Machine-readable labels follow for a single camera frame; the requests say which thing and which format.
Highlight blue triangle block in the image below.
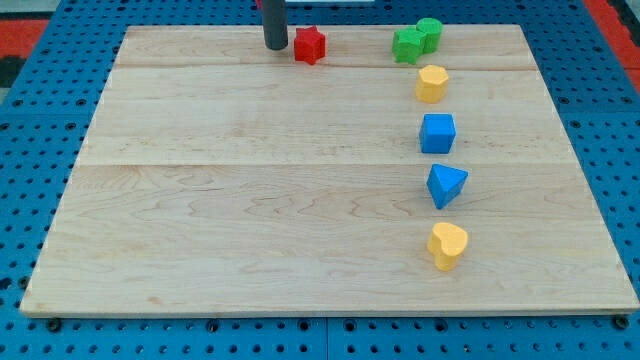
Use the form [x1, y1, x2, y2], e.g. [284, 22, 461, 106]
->
[426, 164, 469, 209]

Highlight yellow hexagon block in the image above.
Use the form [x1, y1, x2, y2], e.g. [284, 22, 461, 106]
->
[415, 65, 449, 104]

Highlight yellow heart block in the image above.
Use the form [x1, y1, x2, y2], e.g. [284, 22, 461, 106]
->
[427, 222, 469, 271]

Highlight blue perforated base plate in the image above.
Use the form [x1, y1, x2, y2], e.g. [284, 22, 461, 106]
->
[1, 0, 639, 359]

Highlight red star block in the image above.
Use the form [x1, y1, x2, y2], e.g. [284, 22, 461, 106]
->
[294, 26, 326, 65]

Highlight blue cube block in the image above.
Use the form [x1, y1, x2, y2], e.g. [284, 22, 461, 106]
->
[419, 113, 456, 154]

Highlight green star block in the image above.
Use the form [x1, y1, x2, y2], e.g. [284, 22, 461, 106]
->
[392, 27, 426, 65]

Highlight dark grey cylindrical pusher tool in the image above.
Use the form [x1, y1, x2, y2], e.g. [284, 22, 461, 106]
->
[261, 0, 288, 51]

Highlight green cylinder block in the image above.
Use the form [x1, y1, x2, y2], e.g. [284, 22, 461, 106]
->
[416, 18, 443, 54]

